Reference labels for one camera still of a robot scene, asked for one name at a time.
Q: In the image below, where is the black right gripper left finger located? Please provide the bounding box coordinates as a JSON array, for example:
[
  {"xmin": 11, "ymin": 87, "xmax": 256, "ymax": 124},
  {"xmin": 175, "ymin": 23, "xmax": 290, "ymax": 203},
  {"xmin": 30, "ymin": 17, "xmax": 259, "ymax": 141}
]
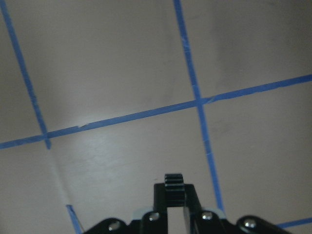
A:
[{"xmin": 154, "ymin": 183, "xmax": 168, "ymax": 217}]

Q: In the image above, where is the small black bearing gear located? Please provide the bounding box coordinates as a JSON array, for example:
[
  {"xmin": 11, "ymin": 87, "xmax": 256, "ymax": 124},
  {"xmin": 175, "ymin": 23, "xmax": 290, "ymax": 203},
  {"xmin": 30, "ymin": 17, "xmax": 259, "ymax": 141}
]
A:
[{"xmin": 164, "ymin": 174, "xmax": 185, "ymax": 208}]

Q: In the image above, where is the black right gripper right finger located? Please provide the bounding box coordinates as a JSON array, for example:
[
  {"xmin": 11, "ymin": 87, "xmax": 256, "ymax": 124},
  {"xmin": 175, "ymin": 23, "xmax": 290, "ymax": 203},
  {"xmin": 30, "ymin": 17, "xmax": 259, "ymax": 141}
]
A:
[{"xmin": 183, "ymin": 184, "xmax": 202, "ymax": 219}]

